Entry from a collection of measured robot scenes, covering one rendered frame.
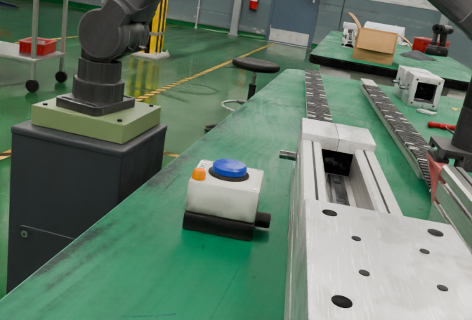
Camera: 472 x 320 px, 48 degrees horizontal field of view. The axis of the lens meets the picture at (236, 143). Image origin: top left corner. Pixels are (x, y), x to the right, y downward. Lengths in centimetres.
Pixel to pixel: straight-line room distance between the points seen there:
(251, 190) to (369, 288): 30
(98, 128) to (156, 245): 35
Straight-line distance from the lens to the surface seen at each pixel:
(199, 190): 59
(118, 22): 86
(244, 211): 59
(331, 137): 73
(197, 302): 49
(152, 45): 700
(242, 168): 61
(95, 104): 91
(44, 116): 93
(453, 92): 285
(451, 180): 72
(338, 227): 37
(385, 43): 280
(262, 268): 56
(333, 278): 31
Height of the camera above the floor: 105
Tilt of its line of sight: 16 degrees down
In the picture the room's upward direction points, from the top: 9 degrees clockwise
